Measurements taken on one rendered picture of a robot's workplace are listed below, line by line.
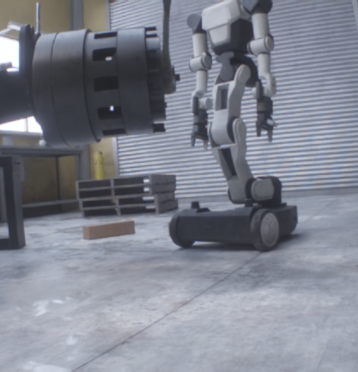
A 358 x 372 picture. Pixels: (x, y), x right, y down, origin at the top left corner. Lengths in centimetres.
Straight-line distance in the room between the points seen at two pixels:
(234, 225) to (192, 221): 27
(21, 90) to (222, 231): 119
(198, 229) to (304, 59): 537
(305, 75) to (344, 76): 65
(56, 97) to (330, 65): 582
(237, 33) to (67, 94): 106
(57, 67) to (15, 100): 31
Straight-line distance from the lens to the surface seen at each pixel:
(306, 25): 748
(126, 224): 335
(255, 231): 205
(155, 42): 200
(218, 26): 252
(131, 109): 189
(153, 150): 804
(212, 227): 223
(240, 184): 237
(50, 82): 189
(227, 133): 229
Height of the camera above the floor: 35
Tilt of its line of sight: 1 degrees down
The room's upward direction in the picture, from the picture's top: 5 degrees counter-clockwise
